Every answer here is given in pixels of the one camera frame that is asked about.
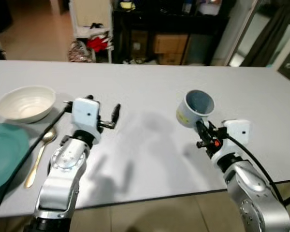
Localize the brown cardboard box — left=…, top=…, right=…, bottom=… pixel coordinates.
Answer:
left=152, top=33, right=189, bottom=55

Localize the white bowl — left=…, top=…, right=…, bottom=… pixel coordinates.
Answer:
left=0, top=85, right=57, bottom=124

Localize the patterned bag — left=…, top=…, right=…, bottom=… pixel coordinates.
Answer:
left=68, top=41, right=93, bottom=63

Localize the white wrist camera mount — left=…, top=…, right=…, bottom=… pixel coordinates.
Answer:
left=213, top=119, right=251, bottom=161
left=70, top=97, right=103, bottom=145

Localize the teal plate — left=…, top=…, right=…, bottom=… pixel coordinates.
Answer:
left=0, top=122, right=31, bottom=195

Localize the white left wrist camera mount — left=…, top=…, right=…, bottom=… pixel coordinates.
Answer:
left=70, top=97, right=103, bottom=145

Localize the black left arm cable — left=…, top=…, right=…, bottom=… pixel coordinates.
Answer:
left=0, top=103, right=73, bottom=229

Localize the red cloth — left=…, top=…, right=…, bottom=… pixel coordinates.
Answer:
left=86, top=36, right=110, bottom=53

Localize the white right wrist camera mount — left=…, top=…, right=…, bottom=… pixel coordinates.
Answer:
left=213, top=119, right=251, bottom=161

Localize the teal cup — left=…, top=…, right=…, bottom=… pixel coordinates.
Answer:
left=176, top=89, right=216, bottom=129

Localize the gold spoon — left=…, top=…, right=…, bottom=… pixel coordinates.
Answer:
left=24, top=128, right=58, bottom=189

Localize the white rack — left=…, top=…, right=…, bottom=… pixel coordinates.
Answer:
left=69, top=0, right=113, bottom=64

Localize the white framed panel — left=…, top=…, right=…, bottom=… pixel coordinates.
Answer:
left=270, top=24, right=290, bottom=86

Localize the black shelf cabinet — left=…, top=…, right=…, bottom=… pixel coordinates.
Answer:
left=112, top=0, right=233, bottom=66

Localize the dark curtain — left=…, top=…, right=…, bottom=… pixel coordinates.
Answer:
left=241, top=0, right=290, bottom=68

